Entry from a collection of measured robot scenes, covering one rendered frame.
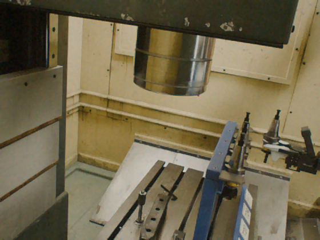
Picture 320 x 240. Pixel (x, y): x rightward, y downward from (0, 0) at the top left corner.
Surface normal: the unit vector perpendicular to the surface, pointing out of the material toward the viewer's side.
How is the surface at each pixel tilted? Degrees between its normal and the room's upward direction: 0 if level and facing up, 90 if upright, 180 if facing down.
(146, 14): 90
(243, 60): 90
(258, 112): 90
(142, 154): 24
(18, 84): 91
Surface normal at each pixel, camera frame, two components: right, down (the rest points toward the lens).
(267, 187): -0.01, -0.73
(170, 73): -0.07, 0.33
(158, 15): -0.32, 0.29
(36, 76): 0.94, 0.24
